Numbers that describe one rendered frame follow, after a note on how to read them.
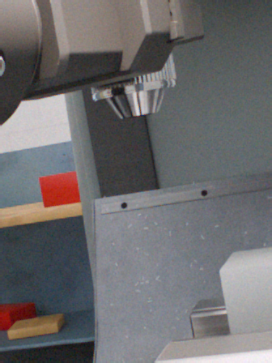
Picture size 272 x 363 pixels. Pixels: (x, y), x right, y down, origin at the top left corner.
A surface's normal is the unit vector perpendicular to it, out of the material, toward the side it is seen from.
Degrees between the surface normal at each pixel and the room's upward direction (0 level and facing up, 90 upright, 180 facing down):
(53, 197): 90
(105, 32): 90
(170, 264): 64
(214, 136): 90
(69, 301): 90
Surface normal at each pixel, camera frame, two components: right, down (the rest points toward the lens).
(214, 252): -0.30, -0.34
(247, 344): -0.18, -0.98
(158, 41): 0.66, 0.63
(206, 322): -0.24, 0.09
